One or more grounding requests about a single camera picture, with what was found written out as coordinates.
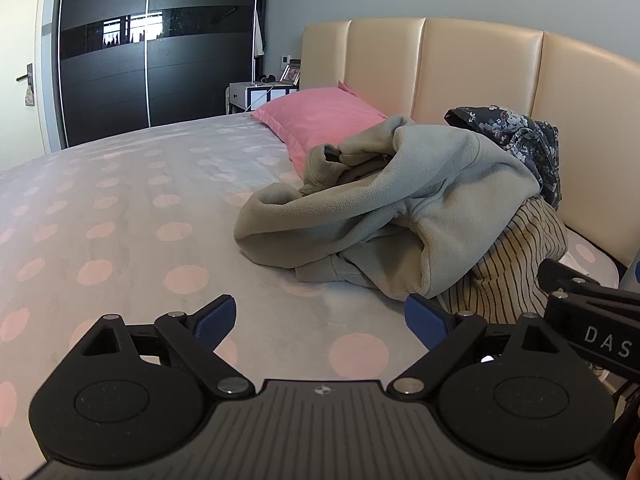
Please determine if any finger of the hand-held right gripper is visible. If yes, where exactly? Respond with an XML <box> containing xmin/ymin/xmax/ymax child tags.
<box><xmin>537</xmin><ymin>258</ymin><xmax>620</xmax><ymax>294</ymax></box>

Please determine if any white hanging garment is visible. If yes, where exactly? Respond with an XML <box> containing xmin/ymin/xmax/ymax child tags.
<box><xmin>252</xmin><ymin>9</ymin><xmax>266</xmax><ymax>59</ymax></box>

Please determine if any cream padded headboard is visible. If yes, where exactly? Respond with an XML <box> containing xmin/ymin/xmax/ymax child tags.
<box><xmin>301</xmin><ymin>17</ymin><xmax>640</xmax><ymax>267</ymax></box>

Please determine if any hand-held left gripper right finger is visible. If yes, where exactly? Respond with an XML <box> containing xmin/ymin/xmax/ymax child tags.
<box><xmin>387</xmin><ymin>293</ymin><xmax>569</xmax><ymax>397</ymax></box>

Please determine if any beige fleece hoodie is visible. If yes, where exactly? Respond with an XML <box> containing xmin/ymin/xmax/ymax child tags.
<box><xmin>234</xmin><ymin>114</ymin><xmax>542</xmax><ymax>301</ymax></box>

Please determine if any brown striped garment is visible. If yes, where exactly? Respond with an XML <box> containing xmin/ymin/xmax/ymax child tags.
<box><xmin>440</xmin><ymin>197</ymin><xmax>570</xmax><ymax>324</ymax></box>

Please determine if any white nightstand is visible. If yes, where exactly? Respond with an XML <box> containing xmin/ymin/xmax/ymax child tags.
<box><xmin>222</xmin><ymin>81</ymin><xmax>301</xmax><ymax>116</ymax></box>

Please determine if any dark floral garment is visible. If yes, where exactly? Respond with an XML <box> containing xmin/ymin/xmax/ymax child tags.
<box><xmin>444</xmin><ymin>105</ymin><xmax>562</xmax><ymax>211</ymax></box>

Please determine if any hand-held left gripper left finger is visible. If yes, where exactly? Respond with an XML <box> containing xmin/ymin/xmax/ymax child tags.
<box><xmin>80</xmin><ymin>294</ymin><xmax>254</xmax><ymax>397</ymax></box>

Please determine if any pink pillow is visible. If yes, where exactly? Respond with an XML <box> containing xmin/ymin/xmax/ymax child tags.
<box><xmin>250</xmin><ymin>81</ymin><xmax>390</xmax><ymax>176</ymax></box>

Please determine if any door handle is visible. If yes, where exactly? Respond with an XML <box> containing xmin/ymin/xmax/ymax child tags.
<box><xmin>16</xmin><ymin>62</ymin><xmax>36</xmax><ymax>107</ymax></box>

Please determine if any white room door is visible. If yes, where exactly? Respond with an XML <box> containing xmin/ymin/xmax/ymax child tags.
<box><xmin>0</xmin><ymin>0</ymin><xmax>67</xmax><ymax>172</ymax></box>

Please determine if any black sliding wardrobe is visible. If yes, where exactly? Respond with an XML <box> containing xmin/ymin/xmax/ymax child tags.
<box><xmin>54</xmin><ymin>0</ymin><xmax>271</xmax><ymax>150</ymax></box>

